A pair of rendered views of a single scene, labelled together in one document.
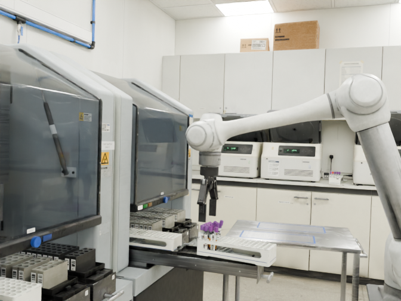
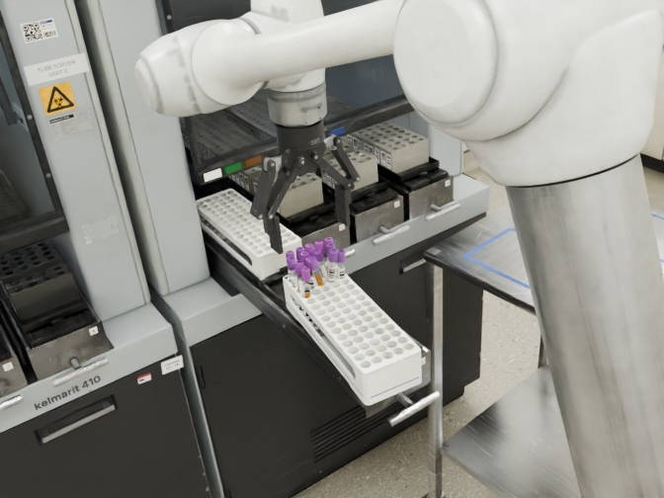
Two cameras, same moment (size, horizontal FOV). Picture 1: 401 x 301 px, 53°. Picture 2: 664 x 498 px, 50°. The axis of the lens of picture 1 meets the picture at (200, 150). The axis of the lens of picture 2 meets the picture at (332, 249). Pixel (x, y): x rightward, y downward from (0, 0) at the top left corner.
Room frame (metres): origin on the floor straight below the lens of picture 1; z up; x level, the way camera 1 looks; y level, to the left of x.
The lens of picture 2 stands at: (0.82, -0.73, 1.58)
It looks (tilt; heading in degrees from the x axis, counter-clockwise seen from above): 32 degrees down; 39
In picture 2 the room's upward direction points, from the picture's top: 5 degrees counter-clockwise
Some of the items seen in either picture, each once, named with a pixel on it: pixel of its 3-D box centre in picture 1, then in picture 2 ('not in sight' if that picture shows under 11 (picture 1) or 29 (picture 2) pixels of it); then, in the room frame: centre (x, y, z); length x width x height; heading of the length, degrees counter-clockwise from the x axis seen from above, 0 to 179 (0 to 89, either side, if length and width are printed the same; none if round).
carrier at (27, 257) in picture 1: (17, 269); not in sight; (1.24, 0.56, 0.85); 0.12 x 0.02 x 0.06; 161
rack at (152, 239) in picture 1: (145, 239); (245, 232); (1.71, 0.22, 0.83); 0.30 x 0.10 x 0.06; 71
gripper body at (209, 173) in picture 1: (209, 177); (301, 145); (1.61, -0.04, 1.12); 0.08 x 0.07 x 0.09; 161
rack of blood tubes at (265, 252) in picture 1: (236, 249); (347, 325); (1.55, -0.15, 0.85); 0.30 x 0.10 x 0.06; 63
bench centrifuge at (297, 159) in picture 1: (293, 144); not in sight; (4.06, -0.94, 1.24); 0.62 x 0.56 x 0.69; 161
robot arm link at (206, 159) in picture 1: (209, 159); (296, 101); (1.61, -0.04, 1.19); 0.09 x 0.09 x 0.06
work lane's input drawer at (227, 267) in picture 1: (184, 257); (293, 292); (1.65, 0.05, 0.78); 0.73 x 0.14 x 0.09; 71
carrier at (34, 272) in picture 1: (46, 274); not in sight; (1.20, 0.45, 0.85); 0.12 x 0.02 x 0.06; 161
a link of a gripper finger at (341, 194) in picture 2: (212, 207); (342, 205); (1.68, -0.06, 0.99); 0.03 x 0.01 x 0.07; 71
